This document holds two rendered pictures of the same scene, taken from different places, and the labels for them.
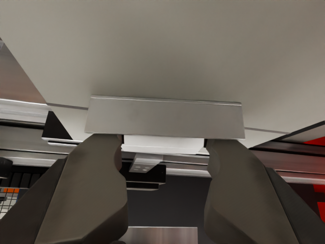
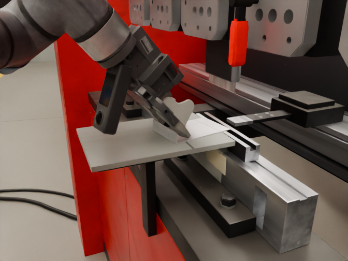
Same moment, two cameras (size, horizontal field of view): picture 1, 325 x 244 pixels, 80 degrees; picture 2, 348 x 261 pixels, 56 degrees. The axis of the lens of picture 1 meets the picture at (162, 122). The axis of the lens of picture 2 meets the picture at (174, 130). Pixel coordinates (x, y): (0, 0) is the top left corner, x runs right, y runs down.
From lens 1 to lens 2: 0.55 m
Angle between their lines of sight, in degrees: 51
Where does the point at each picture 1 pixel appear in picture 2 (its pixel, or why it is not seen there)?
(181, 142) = (191, 124)
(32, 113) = (262, 167)
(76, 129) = (215, 142)
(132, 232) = (226, 86)
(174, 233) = (214, 81)
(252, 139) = not seen: hidden behind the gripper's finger
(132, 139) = (205, 131)
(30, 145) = not seen: outside the picture
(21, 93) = (244, 174)
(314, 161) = (202, 87)
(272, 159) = (221, 96)
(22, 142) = not seen: outside the picture
